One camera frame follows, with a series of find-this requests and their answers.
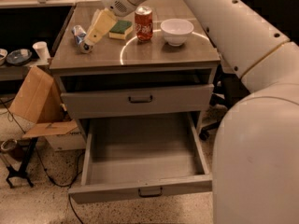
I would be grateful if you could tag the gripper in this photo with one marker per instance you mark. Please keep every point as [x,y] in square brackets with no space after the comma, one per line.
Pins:
[114,0]

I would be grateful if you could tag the green yellow sponge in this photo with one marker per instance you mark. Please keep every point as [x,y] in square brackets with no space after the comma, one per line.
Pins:
[121,30]

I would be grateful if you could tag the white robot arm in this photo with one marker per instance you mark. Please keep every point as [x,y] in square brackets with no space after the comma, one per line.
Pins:
[256,149]

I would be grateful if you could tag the grey middle drawer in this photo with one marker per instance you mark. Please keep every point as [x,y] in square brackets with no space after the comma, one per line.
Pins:
[115,95]

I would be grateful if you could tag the grey drawer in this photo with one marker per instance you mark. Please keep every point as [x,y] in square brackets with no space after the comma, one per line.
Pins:
[115,95]
[142,157]

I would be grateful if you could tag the grey drawer cabinet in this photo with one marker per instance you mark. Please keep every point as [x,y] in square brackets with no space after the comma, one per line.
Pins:
[112,56]

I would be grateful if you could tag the grey bottom drawer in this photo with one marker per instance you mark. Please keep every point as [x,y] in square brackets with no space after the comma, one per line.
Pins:
[142,157]

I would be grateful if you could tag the blue silver lying can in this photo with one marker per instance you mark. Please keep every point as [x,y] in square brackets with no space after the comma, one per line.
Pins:
[79,36]

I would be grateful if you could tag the red soda can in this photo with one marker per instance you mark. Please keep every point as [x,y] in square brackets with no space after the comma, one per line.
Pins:
[143,23]

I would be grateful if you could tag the white paper cup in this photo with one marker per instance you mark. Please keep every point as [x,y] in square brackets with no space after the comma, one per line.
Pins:
[41,50]

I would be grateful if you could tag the white bowl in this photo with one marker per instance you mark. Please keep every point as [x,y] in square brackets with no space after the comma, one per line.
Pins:
[176,31]

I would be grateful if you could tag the dark blue dish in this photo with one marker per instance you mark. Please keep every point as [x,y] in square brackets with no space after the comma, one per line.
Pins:
[19,57]

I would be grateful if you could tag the brown cardboard box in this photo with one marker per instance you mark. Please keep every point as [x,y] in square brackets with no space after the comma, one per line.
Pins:
[39,101]

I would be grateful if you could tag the white box on floor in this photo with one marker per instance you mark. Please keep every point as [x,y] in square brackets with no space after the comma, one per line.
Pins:
[69,141]

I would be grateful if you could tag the black metal stand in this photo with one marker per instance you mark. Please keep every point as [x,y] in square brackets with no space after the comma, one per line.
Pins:
[17,152]

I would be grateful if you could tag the black office chair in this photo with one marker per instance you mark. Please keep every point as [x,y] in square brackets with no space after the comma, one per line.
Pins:
[258,42]

